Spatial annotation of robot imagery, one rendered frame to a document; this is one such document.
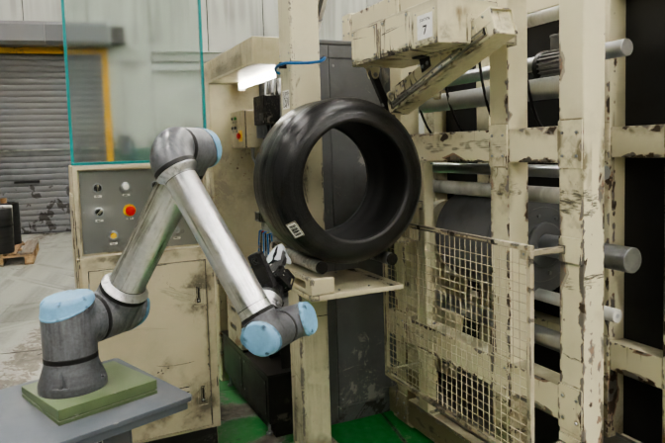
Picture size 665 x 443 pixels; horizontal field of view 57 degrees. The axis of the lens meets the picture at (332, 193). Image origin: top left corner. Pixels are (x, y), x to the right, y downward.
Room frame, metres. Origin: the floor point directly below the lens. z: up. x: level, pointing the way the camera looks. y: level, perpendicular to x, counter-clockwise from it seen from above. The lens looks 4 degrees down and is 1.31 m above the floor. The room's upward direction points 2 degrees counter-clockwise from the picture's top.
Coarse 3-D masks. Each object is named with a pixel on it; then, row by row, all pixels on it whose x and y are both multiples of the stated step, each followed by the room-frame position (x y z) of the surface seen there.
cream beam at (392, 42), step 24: (432, 0) 2.00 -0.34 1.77; (456, 0) 2.01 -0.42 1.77; (480, 0) 2.06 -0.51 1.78; (384, 24) 2.28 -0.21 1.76; (408, 24) 2.13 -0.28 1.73; (432, 24) 2.00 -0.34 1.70; (456, 24) 2.01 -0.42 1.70; (360, 48) 2.45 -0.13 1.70; (384, 48) 2.28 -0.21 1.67; (408, 48) 2.14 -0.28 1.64; (432, 48) 2.12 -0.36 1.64
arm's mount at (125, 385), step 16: (112, 368) 1.89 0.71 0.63; (128, 368) 1.88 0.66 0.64; (32, 384) 1.78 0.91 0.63; (112, 384) 1.74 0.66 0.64; (128, 384) 1.74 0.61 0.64; (144, 384) 1.74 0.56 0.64; (32, 400) 1.71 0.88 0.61; (48, 400) 1.64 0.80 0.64; (64, 400) 1.63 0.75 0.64; (80, 400) 1.62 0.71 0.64; (96, 400) 1.63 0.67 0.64; (112, 400) 1.66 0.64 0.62; (128, 400) 1.70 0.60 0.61; (48, 416) 1.61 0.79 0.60; (64, 416) 1.57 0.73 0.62; (80, 416) 1.60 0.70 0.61
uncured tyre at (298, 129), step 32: (288, 128) 2.08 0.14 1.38; (320, 128) 2.07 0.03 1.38; (352, 128) 2.43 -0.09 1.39; (384, 128) 2.17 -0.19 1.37; (256, 160) 2.21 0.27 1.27; (288, 160) 2.03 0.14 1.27; (384, 160) 2.47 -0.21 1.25; (416, 160) 2.23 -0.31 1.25; (256, 192) 2.19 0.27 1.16; (288, 192) 2.02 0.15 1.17; (384, 192) 2.47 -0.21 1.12; (416, 192) 2.23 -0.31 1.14; (352, 224) 2.43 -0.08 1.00; (384, 224) 2.37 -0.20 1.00; (320, 256) 2.10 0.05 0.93; (352, 256) 2.12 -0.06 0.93
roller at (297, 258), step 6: (288, 252) 2.32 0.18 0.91; (294, 252) 2.28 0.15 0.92; (300, 252) 2.27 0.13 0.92; (294, 258) 2.25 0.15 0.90; (300, 258) 2.20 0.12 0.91; (306, 258) 2.16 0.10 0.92; (312, 258) 2.14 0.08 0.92; (300, 264) 2.20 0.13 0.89; (306, 264) 2.14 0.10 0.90; (312, 264) 2.10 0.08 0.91; (318, 264) 2.07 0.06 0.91; (324, 264) 2.07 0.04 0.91; (312, 270) 2.11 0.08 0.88; (318, 270) 2.06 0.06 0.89; (324, 270) 2.07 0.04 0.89
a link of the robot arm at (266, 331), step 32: (160, 160) 1.58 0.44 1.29; (192, 160) 1.61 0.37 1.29; (192, 192) 1.57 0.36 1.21; (192, 224) 1.55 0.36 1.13; (224, 224) 1.57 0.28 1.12; (224, 256) 1.52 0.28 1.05; (224, 288) 1.52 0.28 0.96; (256, 288) 1.51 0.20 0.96; (256, 320) 1.48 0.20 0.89; (288, 320) 1.53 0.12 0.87; (256, 352) 1.46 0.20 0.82
